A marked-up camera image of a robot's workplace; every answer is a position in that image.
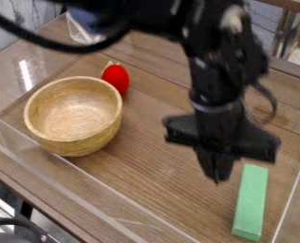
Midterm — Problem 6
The brown wooden bowl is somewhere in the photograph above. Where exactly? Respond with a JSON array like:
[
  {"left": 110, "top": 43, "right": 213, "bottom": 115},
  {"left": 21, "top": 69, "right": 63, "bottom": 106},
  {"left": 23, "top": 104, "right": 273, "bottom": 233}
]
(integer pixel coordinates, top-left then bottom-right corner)
[{"left": 23, "top": 76, "right": 123, "bottom": 157}]

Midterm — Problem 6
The black table frame leg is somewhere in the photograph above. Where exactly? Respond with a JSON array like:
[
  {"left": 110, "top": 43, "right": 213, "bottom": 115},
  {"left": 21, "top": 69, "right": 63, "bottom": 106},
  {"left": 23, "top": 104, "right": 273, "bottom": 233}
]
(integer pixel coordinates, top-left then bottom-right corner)
[{"left": 14, "top": 199, "right": 61, "bottom": 243}]

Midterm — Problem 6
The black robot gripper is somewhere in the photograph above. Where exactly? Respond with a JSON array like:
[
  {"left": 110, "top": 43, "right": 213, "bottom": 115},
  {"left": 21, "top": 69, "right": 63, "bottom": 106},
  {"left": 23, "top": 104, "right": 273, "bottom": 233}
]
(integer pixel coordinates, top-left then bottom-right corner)
[{"left": 162, "top": 103, "right": 282, "bottom": 185}]

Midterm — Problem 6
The clear acrylic corner bracket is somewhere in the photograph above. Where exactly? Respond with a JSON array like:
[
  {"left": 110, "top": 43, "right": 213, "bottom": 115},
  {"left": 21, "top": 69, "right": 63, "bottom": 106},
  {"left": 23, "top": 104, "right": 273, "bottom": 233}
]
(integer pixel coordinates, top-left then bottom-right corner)
[{"left": 66, "top": 13, "right": 106, "bottom": 45}]

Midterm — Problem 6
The red toy strawberry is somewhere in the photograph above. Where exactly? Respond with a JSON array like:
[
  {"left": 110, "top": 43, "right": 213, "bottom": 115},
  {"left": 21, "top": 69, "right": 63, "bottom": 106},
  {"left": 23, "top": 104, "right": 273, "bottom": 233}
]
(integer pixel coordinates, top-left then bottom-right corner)
[{"left": 101, "top": 61, "right": 130, "bottom": 95}]

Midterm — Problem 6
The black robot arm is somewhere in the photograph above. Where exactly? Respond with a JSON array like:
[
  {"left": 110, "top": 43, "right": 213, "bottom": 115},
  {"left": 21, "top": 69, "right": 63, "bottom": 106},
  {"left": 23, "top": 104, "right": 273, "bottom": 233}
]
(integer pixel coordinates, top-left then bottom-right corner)
[{"left": 0, "top": 0, "right": 281, "bottom": 183}]

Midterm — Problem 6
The clear acrylic front barrier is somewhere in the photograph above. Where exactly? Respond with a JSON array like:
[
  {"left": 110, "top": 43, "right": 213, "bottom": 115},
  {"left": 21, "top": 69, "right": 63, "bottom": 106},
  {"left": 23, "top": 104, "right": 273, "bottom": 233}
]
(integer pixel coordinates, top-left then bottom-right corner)
[{"left": 0, "top": 120, "right": 200, "bottom": 243}]

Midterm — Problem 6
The metal table leg background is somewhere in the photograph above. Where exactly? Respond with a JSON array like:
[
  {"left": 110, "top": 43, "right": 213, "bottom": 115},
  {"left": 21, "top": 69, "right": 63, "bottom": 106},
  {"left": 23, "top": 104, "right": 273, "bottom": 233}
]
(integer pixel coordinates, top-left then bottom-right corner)
[{"left": 272, "top": 9, "right": 300, "bottom": 60}]

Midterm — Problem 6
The green rectangular stick block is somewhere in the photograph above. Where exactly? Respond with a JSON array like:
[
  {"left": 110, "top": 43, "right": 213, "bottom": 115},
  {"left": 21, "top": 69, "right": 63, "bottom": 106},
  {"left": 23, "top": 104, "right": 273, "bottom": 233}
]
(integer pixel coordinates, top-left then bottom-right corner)
[{"left": 232, "top": 164, "right": 269, "bottom": 241}]

